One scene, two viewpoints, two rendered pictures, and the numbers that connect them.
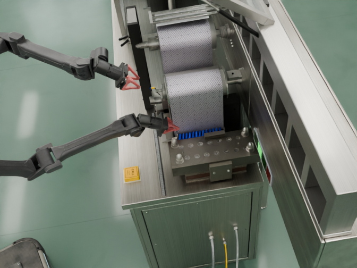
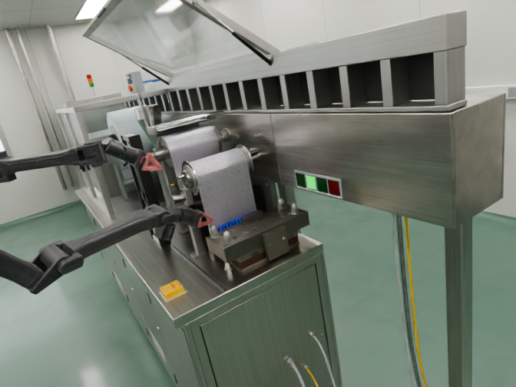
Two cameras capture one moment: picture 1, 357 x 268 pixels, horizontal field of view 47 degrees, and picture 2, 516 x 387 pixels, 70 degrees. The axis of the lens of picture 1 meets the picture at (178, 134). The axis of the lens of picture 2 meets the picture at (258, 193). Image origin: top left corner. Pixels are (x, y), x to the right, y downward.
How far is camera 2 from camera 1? 0.99 m
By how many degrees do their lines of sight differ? 37
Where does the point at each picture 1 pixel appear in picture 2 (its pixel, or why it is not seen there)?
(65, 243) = not seen: outside the picture
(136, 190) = (185, 300)
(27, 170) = (31, 268)
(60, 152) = (77, 243)
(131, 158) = (164, 281)
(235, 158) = (285, 221)
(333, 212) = (448, 54)
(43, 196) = not seen: outside the picture
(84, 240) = not seen: outside the picture
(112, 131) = (141, 217)
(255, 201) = (322, 279)
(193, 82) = (216, 157)
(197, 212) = (266, 315)
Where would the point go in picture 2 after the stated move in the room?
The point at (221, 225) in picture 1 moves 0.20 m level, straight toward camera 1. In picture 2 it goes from (296, 334) to (322, 365)
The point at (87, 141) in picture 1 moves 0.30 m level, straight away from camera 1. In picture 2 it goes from (113, 229) to (74, 218)
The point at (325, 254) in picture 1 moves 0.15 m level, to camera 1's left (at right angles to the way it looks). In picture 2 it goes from (457, 142) to (416, 159)
